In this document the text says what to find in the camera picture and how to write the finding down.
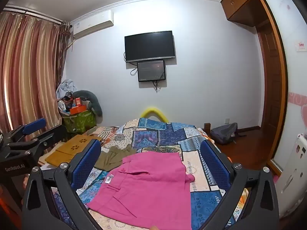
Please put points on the orange box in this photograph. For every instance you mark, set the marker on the orange box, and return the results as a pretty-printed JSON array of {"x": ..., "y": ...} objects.
[{"x": 78, "y": 110}]

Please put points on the white air conditioner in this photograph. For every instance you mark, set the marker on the white air conditioner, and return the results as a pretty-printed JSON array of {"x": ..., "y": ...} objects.
[{"x": 93, "y": 24}]

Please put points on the wooden overhead cabinet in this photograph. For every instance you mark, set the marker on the wooden overhead cabinet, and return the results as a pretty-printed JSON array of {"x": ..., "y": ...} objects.
[{"x": 237, "y": 0}]

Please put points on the brown wooden lap desk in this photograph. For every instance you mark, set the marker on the brown wooden lap desk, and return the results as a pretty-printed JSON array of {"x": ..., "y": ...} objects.
[{"x": 64, "y": 153}]

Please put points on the grey backpack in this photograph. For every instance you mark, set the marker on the grey backpack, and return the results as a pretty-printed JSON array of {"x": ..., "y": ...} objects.
[{"x": 224, "y": 133}]

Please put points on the white wall outlet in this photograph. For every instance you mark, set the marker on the white wall outlet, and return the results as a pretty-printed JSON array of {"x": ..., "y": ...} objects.
[{"x": 227, "y": 121}]

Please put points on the white appliance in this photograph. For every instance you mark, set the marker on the white appliance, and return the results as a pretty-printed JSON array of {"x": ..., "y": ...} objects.
[{"x": 292, "y": 167}]

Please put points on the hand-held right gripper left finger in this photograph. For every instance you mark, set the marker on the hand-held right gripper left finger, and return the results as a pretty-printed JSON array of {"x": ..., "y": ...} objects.
[{"x": 86, "y": 164}]

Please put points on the black wall television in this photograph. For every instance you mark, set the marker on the black wall television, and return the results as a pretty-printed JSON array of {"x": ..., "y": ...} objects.
[{"x": 148, "y": 45}]

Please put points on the wooden bed post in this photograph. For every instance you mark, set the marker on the wooden bed post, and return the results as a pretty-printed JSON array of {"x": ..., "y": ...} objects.
[{"x": 207, "y": 129}]

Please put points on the red and white wall sticker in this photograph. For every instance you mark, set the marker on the red and white wall sticker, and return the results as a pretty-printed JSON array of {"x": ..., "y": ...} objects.
[{"x": 299, "y": 46}]

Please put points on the small black monitor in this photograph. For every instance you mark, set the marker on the small black monitor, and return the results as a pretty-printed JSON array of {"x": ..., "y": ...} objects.
[{"x": 151, "y": 70}]

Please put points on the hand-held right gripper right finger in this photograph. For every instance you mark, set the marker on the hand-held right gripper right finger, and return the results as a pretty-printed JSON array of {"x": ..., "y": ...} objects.
[{"x": 213, "y": 165}]

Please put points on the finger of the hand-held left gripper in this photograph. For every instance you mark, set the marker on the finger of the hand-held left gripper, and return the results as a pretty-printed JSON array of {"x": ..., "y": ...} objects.
[
  {"x": 52, "y": 135},
  {"x": 33, "y": 125}
]

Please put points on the green patterned storage box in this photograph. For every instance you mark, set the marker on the green patterned storage box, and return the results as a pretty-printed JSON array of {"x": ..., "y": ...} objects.
[{"x": 79, "y": 122}]

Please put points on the olive green pants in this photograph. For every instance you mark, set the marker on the olive green pants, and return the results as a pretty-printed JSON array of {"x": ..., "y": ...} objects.
[{"x": 112, "y": 158}]

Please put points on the pink pants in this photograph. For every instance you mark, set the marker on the pink pants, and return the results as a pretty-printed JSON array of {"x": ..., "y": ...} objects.
[{"x": 148, "y": 186}]

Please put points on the striped pink curtain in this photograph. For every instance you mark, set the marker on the striped pink curtain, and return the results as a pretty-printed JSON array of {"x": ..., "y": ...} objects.
[{"x": 28, "y": 71}]

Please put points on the light blue cloth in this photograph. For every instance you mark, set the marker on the light blue cloth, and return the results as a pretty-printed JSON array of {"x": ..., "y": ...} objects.
[{"x": 67, "y": 86}]

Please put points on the blue patchwork blanket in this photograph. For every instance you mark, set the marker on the blue patchwork blanket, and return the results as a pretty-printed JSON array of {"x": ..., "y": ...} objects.
[{"x": 168, "y": 134}]

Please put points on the brown wooden door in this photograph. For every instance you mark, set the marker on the brown wooden door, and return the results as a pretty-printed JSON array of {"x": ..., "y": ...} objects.
[{"x": 271, "y": 88}]

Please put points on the grey pillow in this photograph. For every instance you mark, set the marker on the grey pillow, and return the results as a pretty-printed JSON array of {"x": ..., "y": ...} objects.
[{"x": 96, "y": 103}]

